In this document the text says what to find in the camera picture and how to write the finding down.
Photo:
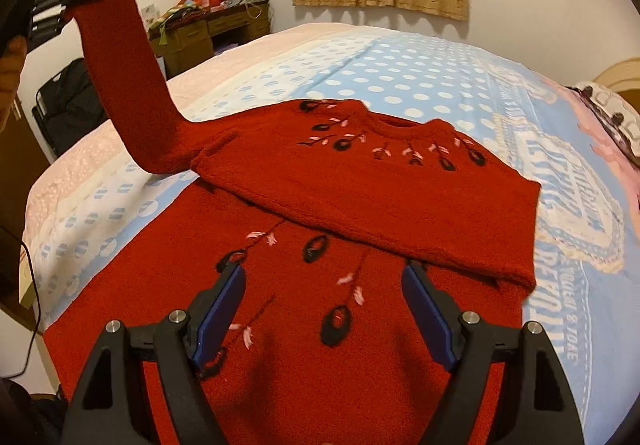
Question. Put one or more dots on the colourful striped cloth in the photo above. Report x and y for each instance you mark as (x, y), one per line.
(170, 19)

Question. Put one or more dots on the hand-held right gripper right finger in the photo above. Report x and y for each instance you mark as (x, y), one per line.
(425, 310)

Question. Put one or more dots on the beige headboard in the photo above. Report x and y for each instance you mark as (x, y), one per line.
(620, 75)

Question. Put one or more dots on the white wall card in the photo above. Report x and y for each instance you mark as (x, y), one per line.
(149, 13)

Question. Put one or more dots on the red knitted sweater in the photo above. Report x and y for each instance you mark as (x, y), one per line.
(350, 185)

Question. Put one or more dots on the beige box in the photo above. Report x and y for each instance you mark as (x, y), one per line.
(27, 280)

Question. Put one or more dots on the brown wooden desk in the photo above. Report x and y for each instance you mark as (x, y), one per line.
(195, 37)

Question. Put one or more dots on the black bag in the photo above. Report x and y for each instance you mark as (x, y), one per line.
(65, 105)

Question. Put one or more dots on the person's left hand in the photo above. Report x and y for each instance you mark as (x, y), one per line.
(11, 70)

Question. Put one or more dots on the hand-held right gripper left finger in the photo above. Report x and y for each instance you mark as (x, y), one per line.
(225, 305)

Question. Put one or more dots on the brown wooden door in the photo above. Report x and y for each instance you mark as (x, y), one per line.
(20, 175)

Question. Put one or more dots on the blue dotted printed blanket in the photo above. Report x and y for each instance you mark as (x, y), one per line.
(425, 75)

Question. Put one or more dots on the pink floral pillow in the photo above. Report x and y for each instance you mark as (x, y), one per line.
(607, 115)

